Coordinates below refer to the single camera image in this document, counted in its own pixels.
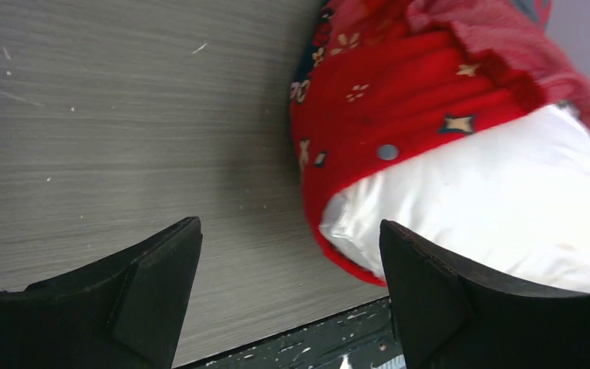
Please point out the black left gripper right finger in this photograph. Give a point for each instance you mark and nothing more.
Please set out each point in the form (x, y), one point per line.
(452, 312)

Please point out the red patterned pillowcase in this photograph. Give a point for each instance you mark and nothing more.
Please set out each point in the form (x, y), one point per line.
(384, 81)

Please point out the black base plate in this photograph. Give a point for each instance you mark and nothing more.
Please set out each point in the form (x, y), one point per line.
(361, 337)

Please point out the white pillow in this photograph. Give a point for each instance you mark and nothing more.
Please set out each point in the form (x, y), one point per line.
(515, 198)

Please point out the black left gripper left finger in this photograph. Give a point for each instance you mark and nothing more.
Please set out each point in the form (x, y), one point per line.
(126, 310)

